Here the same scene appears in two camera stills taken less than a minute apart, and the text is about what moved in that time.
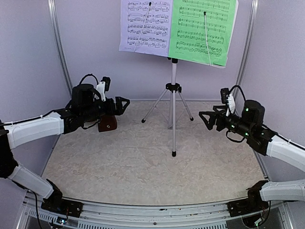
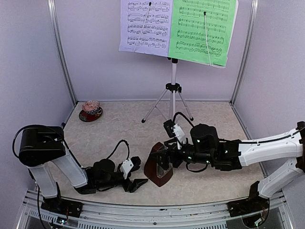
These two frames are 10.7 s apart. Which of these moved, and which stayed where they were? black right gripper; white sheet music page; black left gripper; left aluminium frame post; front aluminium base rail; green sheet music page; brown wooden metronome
Moved: brown wooden metronome; black right gripper; black left gripper
Stayed: white sheet music page; left aluminium frame post; front aluminium base rail; green sheet music page
